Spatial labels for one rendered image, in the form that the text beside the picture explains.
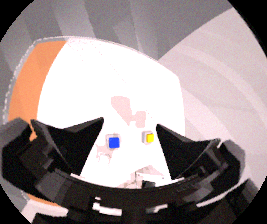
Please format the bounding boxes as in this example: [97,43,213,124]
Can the blue button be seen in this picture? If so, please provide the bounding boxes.
[105,133,121,149]

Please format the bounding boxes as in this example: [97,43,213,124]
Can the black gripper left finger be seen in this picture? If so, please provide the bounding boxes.
[29,117,104,176]

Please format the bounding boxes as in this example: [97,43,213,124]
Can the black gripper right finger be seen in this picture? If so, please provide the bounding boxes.
[156,123,221,181]

